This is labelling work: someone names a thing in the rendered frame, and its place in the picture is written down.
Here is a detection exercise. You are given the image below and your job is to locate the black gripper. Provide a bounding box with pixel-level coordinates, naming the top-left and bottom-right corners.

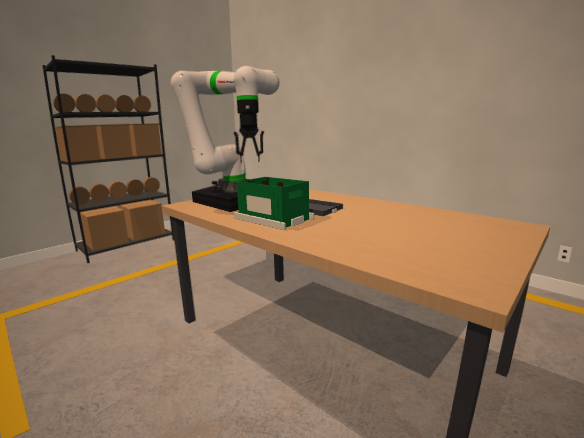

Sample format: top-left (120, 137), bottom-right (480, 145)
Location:
top-left (234, 113), bottom-right (264, 170)

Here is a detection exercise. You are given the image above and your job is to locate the green bottle crate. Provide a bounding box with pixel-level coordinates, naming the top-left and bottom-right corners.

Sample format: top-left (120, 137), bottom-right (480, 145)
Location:
top-left (238, 177), bottom-right (309, 228)

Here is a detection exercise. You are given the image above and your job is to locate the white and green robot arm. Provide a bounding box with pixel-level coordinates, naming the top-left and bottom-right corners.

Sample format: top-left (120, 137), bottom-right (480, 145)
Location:
top-left (171, 66), bottom-right (280, 193)

